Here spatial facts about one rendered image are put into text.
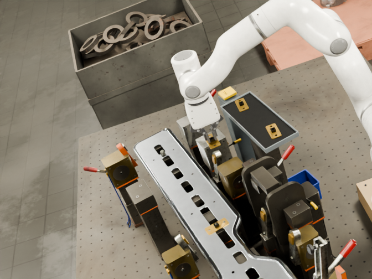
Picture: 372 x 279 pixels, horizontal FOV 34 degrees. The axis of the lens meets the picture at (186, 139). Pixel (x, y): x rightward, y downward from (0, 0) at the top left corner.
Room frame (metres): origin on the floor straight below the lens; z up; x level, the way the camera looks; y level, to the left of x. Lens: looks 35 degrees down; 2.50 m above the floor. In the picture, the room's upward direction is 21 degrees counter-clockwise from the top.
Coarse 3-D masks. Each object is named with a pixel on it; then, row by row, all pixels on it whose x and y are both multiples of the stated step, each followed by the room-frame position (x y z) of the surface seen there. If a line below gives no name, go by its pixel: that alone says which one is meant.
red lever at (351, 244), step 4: (352, 240) 1.18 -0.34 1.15; (348, 244) 1.17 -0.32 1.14; (352, 244) 1.17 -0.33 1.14; (356, 244) 1.17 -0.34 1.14; (344, 248) 1.17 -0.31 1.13; (348, 248) 1.17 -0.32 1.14; (352, 248) 1.16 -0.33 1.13; (340, 252) 1.17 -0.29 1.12; (344, 252) 1.17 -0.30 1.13; (348, 252) 1.16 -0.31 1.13; (340, 256) 1.17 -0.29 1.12; (344, 256) 1.16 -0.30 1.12; (336, 260) 1.17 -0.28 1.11; (340, 260) 1.16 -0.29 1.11; (332, 264) 1.17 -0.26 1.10; (336, 264) 1.16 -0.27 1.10; (328, 268) 1.16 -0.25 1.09; (332, 268) 1.16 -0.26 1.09; (328, 272) 1.15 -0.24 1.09; (332, 272) 1.15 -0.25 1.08
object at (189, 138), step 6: (180, 120) 2.21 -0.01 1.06; (186, 120) 2.20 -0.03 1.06; (180, 126) 2.17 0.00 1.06; (186, 126) 2.16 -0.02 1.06; (186, 132) 2.16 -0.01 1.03; (192, 132) 2.16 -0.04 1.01; (198, 132) 2.17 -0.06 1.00; (186, 138) 2.16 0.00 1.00; (192, 138) 2.16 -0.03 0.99; (192, 144) 2.15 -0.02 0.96; (192, 150) 2.17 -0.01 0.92; (198, 150) 2.17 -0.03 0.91; (198, 156) 2.16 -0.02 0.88; (198, 162) 2.16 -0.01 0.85; (204, 168) 2.16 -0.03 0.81; (210, 174) 2.16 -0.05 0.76
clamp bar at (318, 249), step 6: (318, 240) 1.17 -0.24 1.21; (324, 240) 1.16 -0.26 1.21; (312, 246) 1.15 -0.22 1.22; (318, 246) 1.15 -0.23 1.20; (324, 246) 1.14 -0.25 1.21; (312, 252) 1.14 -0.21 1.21; (318, 252) 1.17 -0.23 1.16; (324, 252) 1.14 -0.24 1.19; (318, 258) 1.17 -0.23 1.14; (324, 258) 1.14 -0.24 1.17; (318, 264) 1.17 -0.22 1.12; (324, 264) 1.14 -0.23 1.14; (318, 270) 1.16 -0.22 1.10; (324, 270) 1.14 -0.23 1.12; (318, 276) 1.16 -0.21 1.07; (324, 276) 1.14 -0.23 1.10
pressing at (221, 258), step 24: (144, 144) 2.23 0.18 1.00; (168, 144) 2.16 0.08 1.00; (168, 168) 2.00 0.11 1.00; (192, 168) 1.95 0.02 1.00; (168, 192) 1.86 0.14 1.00; (192, 192) 1.81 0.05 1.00; (216, 192) 1.76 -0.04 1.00; (192, 216) 1.68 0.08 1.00; (216, 216) 1.63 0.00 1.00; (240, 216) 1.59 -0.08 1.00; (216, 240) 1.52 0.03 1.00; (240, 240) 1.48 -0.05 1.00; (216, 264) 1.42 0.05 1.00; (240, 264) 1.38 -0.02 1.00; (264, 264) 1.35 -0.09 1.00
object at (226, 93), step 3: (228, 87) 2.16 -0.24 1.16; (231, 87) 2.15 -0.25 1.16; (222, 90) 2.16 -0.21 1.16; (225, 90) 2.15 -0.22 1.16; (228, 90) 2.14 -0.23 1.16; (231, 90) 2.13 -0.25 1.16; (234, 90) 2.12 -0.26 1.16; (219, 93) 2.14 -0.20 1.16; (222, 93) 2.14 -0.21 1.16; (225, 93) 2.13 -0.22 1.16; (228, 93) 2.12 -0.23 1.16; (231, 93) 2.11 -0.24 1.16; (234, 93) 2.11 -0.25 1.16; (222, 96) 2.11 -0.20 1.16; (225, 96) 2.10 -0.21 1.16; (228, 96) 2.10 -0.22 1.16; (231, 96) 2.10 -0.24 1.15; (225, 99) 2.10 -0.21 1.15
